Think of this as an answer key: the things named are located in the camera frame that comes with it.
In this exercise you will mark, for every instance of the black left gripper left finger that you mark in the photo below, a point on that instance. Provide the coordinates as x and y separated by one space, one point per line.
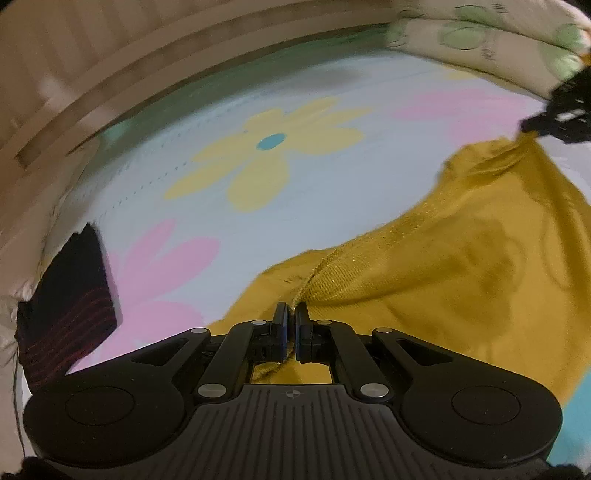
235 354

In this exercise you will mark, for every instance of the folded dark striped garment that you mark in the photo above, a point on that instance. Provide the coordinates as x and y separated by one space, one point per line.
70 313

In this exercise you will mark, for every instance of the white pillow at bedside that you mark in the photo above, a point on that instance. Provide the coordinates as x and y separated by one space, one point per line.
23 231

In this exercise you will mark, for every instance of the beige wooden headboard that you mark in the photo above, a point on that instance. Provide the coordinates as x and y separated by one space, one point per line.
71 68

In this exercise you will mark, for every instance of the mustard yellow knit sweater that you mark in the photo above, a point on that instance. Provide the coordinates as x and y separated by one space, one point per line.
493 263

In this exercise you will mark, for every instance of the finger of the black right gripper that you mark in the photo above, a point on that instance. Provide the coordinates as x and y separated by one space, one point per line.
540 124

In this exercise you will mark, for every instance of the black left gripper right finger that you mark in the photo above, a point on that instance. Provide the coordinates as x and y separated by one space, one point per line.
336 345

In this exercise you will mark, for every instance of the floral white folded quilt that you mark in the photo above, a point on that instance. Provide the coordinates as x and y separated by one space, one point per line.
536 45

